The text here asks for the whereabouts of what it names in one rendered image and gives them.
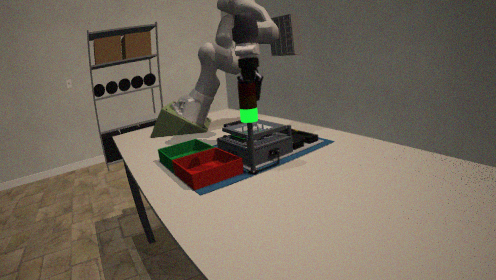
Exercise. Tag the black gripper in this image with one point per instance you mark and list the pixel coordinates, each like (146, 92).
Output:
(249, 72)

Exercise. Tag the red open-top bin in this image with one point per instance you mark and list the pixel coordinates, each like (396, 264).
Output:
(224, 166)

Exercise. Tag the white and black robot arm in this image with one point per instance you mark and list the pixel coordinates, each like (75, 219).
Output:
(224, 55)

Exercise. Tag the green bin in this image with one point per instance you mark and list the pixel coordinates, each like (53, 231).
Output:
(167, 154)

